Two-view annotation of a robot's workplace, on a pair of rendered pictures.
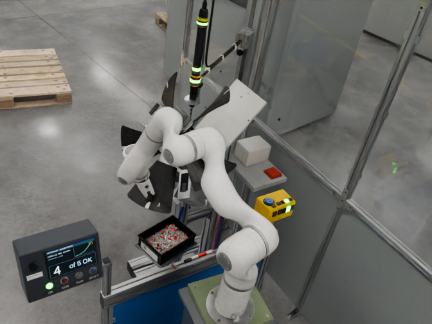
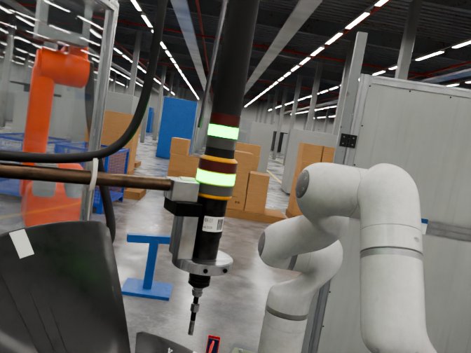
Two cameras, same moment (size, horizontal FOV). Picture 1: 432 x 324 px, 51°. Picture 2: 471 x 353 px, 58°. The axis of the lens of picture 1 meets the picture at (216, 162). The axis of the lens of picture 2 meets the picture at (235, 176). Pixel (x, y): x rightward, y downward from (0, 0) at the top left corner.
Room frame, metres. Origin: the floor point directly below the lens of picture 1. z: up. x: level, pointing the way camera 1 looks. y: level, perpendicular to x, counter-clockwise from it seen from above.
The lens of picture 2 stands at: (2.07, 0.50, 1.61)
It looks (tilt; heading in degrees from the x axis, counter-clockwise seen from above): 6 degrees down; 224
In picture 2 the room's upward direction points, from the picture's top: 9 degrees clockwise
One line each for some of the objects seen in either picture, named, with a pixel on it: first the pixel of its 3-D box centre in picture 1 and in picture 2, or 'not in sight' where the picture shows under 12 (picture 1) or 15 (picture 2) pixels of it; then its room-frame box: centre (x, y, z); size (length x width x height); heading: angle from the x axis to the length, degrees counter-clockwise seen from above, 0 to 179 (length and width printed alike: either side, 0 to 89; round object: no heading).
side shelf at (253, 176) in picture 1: (252, 166); not in sight; (2.16, -0.21, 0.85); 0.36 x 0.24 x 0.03; 38
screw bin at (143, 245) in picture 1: (166, 239); not in sight; (1.48, 0.16, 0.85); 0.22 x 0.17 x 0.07; 142
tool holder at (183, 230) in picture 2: (194, 90); (200, 223); (1.74, 0.14, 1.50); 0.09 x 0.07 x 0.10; 163
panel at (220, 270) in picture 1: (188, 312); not in sight; (1.39, 0.00, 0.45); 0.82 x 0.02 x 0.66; 128
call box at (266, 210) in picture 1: (274, 207); not in sight; (1.63, -0.31, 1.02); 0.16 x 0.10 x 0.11; 128
